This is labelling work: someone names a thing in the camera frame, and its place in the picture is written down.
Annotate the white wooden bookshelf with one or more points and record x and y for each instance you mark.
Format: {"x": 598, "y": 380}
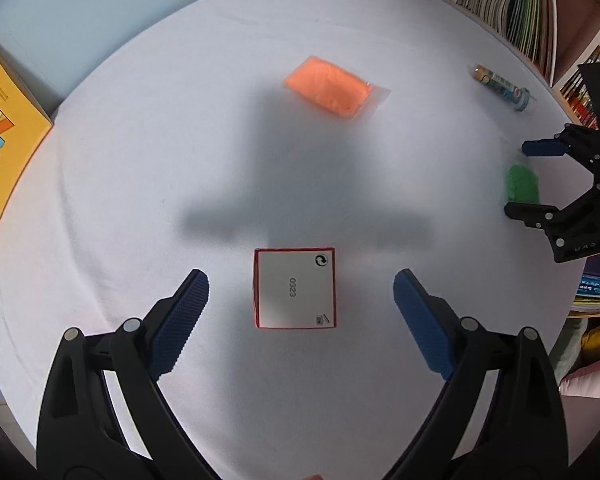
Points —
{"x": 580, "y": 25}

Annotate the green clay packet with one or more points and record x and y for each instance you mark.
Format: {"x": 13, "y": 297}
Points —
{"x": 521, "y": 184}

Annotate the pink cushion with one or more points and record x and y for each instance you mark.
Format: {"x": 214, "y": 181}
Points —
{"x": 592, "y": 382}

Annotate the pale green cloth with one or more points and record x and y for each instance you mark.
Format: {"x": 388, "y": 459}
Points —
{"x": 570, "y": 350}

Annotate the row of thin books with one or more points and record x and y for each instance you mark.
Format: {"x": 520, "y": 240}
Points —
{"x": 510, "y": 5}

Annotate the yellow picture book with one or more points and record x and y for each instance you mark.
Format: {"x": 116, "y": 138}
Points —
{"x": 5, "y": 125}

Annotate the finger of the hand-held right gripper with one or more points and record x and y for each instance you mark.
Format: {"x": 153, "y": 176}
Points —
{"x": 542, "y": 147}
{"x": 527, "y": 211}

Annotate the orange clay packet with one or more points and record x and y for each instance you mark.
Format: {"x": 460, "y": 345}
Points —
{"x": 327, "y": 85}

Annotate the stack of books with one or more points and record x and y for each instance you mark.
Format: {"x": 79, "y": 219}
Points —
{"x": 595, "y": 285}

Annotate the row of colourful books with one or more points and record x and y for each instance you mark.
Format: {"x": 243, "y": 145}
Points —
{"x": 580, "y": 95}

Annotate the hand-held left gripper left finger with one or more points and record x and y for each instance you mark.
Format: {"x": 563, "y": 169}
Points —
{"x": 180, "y": 320}

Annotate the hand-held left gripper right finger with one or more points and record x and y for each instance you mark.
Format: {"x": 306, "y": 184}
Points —
{"x": 422, "y": 325}

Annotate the printed glue tube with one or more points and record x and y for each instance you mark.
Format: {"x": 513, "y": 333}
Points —
{"x": 500, "y": 85}

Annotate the white box with red edges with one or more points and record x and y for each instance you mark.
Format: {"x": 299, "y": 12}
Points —
{"x": 295, "y": 287}

